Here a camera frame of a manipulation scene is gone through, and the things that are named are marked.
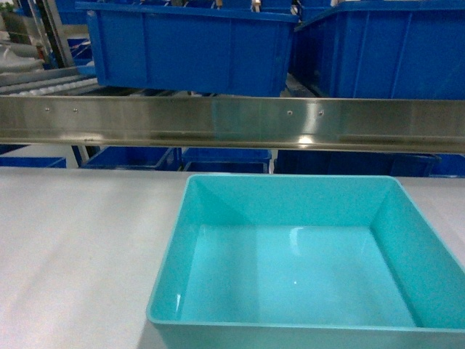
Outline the stainless steel shelf rail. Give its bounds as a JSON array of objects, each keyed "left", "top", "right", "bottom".
[{"left": 1, "top": 96, "right": 464, "bottom": 153}]

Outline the teal plastic tray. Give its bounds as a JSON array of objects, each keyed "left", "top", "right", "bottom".
[{"left": 146, "top": 174, "right": 464, "bottom": 348}]

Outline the large blue bin left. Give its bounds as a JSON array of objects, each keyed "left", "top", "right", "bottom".
[{"left": 76, "top": 1, "right": 298, "bottom": 97}]

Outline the large blue bin right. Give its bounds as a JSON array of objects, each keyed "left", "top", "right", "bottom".
[{"left": 290, "top": 1, "right": 464, "bottom": 100}]

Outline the large blue bin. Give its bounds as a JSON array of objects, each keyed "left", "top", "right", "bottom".
[
  {"left": 76, "top": 1, "right": 298, "bottom": 97},
  {"left": 290, "top": 1, "right": 464, "bottom": 100}
]

